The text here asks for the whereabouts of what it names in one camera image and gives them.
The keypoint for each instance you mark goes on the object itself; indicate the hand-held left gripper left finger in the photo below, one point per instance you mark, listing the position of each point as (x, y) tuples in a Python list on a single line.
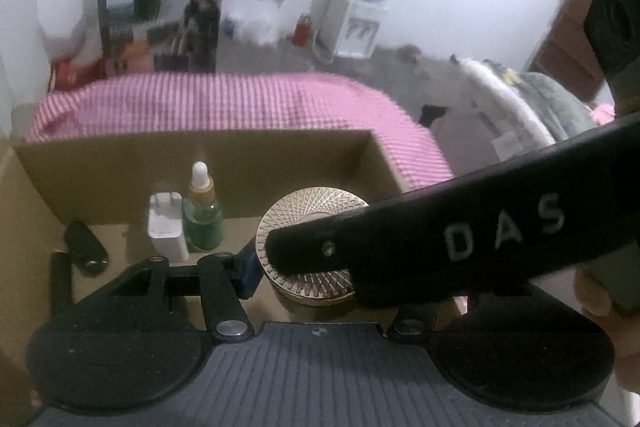
[(247, 274)]

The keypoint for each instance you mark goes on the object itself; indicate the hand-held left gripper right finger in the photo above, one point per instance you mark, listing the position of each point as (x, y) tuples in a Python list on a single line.
[(407, 326)]

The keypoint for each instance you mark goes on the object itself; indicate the green dropper bottle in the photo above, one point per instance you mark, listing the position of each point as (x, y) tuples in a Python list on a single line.
[(202, 222)]

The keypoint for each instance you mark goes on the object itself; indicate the gold lid jar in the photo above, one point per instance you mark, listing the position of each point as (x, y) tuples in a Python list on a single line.
[(300, 212)]

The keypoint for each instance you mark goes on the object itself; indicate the white charger plug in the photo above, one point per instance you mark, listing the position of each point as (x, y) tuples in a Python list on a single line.
[(167, 227)]

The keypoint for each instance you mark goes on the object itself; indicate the cardboard box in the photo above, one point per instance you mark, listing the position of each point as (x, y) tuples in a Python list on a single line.
[(125, 177)]

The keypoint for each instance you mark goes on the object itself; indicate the black oval case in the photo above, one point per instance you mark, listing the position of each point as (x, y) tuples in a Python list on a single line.
[(86, 249)]

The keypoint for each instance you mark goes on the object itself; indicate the person's right hand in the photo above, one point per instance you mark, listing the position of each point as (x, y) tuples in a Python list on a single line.
[(627, 347)]

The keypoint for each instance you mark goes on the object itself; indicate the grey green blanket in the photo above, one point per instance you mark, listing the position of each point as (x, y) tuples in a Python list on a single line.
[(560, 102)]

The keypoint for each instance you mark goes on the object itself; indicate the pink checked bed sheet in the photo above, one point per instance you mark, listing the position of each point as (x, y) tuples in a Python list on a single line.
[(250, 102)]

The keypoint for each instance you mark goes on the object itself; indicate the brown wooden door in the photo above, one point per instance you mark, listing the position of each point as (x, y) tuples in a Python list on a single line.
[(570, 37)]

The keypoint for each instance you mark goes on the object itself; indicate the red bottle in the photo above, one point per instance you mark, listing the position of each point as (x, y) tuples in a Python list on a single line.
[(301, 33)]

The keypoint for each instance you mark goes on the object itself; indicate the white water dispenser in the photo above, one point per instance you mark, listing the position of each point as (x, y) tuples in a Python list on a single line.
[(350, 27)]

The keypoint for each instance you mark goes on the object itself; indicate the red snack bag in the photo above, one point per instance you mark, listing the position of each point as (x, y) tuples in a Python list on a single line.
[(75, 74)]

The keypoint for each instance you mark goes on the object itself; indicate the white curtain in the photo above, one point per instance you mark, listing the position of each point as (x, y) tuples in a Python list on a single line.
[(30, 7)]

